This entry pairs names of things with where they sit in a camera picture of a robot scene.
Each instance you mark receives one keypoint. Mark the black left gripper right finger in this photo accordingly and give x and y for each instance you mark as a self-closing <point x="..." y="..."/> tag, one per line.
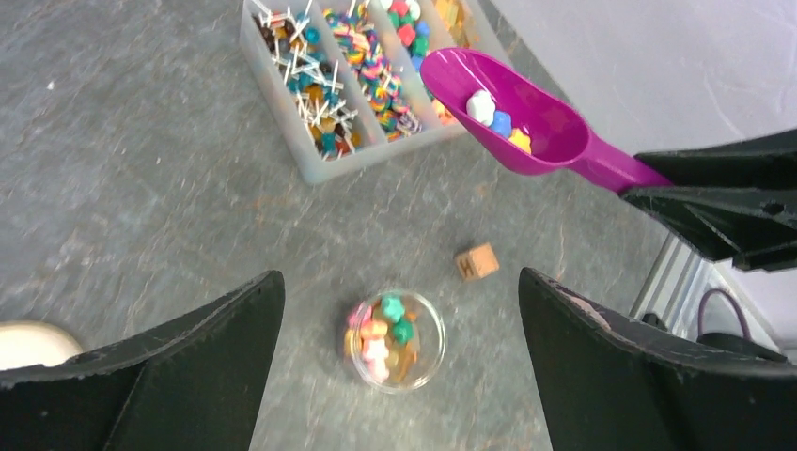
<point x="609" y="382"/>

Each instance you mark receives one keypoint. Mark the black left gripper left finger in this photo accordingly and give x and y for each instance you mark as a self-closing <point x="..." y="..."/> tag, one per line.
<point x="193" y="383"/>

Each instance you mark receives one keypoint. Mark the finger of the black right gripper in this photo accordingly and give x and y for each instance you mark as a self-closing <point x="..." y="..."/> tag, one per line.
<point x="755" y="229"/>
<point x="767" y="162"/>

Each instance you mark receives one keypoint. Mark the gold jar lid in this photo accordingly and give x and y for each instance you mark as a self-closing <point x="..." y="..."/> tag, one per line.
<point x="28" y="343"/>

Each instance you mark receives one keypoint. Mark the clear glass jar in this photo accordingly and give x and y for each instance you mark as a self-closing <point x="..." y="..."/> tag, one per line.
<point x="394" y="341"/>

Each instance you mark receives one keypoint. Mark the magenta plastic scoop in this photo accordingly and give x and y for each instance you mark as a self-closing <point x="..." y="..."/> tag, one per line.
<point x="560" y="138"/>

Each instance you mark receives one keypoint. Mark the clear compartment candy box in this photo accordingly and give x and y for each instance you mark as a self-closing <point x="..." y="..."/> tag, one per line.
<point x="342" y="77"/>

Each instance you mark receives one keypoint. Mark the wooden letter cube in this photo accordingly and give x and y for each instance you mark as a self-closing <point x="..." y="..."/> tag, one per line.
<point x="476" y="263"/>

